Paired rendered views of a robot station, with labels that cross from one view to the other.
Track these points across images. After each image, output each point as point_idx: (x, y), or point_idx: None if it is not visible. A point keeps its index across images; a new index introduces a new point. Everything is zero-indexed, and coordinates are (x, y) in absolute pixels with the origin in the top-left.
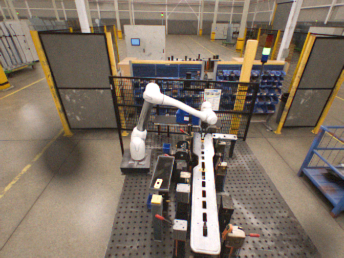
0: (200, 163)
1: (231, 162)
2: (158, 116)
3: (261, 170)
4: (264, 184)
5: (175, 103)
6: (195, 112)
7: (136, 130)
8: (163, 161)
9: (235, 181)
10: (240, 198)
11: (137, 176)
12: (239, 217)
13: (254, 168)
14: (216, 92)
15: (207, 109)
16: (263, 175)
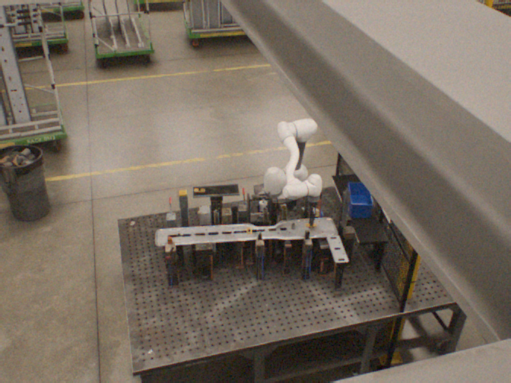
0: (261, 228)
1: (323, 290)
2: (352, 177)
3: (318, 325)
4: (287, 325)
5: (291, 152)
6: (287, 172)
7: (288, 163)
8: (230, 188)
9: (279, 292)
10: (251, 296)
11: (255, 207)
12: (222, 294)
13: (320, 318)
14: None
15: (306, 182)
16: (307, 327)
